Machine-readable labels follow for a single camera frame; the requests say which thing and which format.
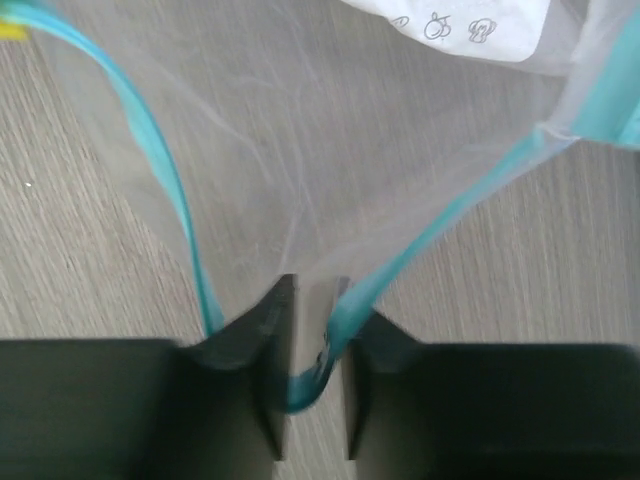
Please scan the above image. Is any clear zip top bag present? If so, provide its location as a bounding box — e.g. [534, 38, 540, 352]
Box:
[1, 1, 639, 412]

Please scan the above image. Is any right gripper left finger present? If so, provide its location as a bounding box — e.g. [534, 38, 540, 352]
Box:
[1, 274, 295, 479]

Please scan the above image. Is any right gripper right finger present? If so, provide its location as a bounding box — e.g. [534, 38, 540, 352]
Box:
[341, 314, 639, 479]

